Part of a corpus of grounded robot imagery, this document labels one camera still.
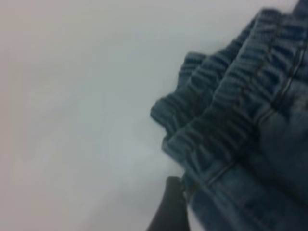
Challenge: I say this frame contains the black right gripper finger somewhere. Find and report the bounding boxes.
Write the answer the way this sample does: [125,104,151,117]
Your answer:
[145,176,193,231]

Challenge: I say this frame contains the blue denim shorts with print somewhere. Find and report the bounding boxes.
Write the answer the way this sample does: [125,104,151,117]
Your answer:
[150,0,308,231]

